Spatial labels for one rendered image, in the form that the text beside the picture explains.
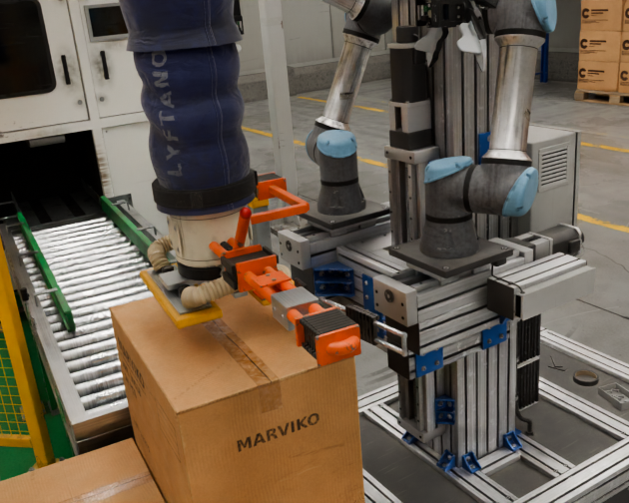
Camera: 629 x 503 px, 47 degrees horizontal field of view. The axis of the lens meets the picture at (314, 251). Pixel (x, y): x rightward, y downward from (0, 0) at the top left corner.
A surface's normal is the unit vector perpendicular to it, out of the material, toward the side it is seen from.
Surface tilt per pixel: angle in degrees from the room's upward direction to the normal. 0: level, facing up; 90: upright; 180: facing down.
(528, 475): 0
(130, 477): 0
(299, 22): 90
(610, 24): 91
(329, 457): 90
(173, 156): 73
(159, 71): 84
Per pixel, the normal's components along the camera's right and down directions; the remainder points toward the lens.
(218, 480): 0.46, 0.27
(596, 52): -0.84, 0.30
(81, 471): -0.08, -0.93
